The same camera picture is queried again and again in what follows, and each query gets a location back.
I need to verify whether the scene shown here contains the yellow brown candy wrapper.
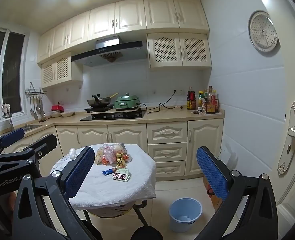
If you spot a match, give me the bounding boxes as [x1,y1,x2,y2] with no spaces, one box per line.
[115,152,128,168]

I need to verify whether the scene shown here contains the cream cabinet drawer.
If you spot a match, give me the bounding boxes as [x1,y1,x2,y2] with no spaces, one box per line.
[147,123,188,143]
[148,142,187,163]
[154,160,187,177]

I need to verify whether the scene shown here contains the green yellow bottle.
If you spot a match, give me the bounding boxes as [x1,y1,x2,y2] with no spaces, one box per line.
[198,91,207,112]

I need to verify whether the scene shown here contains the metal faucet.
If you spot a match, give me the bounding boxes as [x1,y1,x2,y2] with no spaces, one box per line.
[1,104,15,132]

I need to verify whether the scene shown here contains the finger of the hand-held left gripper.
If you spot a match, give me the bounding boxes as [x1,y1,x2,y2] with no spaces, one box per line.
[0,128,25,157]
[0,134,58,178]

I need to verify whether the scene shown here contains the black wok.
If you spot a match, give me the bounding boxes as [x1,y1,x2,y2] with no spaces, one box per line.
[87,92,119,107]

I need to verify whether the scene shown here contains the clear crumpled plastic bag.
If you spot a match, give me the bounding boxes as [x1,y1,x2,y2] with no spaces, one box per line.
[95,143,128,166]

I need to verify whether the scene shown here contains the round metal steamer plate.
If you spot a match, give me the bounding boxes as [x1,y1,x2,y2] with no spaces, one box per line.
[248,10,279,53]

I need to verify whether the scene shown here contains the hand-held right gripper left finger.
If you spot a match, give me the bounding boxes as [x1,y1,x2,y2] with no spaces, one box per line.
[11,146,95,240]

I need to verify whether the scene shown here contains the blue snack wrapper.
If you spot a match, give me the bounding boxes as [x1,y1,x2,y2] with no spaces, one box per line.
[101,167,119,176]

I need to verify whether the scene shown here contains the cream lattice door cabinet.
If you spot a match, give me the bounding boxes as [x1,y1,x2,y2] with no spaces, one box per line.
[41,55,84,89]
[147,32,212,69]

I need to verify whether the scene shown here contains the cream door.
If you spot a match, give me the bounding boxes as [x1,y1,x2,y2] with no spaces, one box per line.
[275,17,295,240]

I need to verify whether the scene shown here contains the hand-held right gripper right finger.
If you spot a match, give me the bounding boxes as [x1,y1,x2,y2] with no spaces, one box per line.
[194,146,279,240]

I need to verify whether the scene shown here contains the green electric cooker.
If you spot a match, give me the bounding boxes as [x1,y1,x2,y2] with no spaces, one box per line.
[113,93,141,110]

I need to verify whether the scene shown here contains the large orange label bottle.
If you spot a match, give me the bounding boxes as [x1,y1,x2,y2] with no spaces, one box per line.
[206,86,217,114]

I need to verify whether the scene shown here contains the dark sauce bottle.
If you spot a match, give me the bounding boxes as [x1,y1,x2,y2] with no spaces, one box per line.
[187,87,196,111]

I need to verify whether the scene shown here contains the blue plastic bucket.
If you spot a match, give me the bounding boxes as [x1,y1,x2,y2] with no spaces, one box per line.
[169,197,203,233]

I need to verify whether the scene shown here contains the metal spatula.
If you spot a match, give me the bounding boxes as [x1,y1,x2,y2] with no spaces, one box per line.
[30,95,38,120]

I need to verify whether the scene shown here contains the black induction cooker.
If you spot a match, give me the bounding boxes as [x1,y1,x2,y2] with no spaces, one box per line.
[84,105,114,113]

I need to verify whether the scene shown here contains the black gas hob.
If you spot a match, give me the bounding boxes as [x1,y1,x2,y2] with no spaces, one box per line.
[80,111,146,121]

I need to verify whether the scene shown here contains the brown cardboard box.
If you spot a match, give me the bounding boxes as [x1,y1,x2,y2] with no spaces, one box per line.
[205,181,224,212]

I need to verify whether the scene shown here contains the cream base cabinets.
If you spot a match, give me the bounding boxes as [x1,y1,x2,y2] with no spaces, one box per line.
[0,119,224,182]

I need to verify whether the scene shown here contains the round folding table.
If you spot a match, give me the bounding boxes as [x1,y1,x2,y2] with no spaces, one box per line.
[50,152,149,228]

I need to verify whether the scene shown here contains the red printed wrapper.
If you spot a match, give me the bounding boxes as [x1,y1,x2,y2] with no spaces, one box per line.
[112,172,129,181]

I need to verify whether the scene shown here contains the metal utensil rack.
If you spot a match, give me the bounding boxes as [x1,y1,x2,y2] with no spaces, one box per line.
[25,82,47,97]

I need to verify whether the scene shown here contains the window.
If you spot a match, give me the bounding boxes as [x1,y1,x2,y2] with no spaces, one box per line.
[0,26,29,126]

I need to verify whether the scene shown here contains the black power cable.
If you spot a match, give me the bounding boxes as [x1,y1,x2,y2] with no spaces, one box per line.
[138,91,183,113]

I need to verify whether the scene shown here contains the cream upper cabinets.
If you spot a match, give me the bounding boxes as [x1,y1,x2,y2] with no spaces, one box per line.
[37,0,210,64]

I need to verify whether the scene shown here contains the round table white towel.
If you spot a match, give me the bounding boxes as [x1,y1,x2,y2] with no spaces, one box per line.
[50,144,157,212]

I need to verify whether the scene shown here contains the ornate door handle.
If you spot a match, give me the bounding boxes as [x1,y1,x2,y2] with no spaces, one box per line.
[277,99,295,176]

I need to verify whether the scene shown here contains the metal sink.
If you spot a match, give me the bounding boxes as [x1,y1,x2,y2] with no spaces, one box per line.
[20,124,42,132]

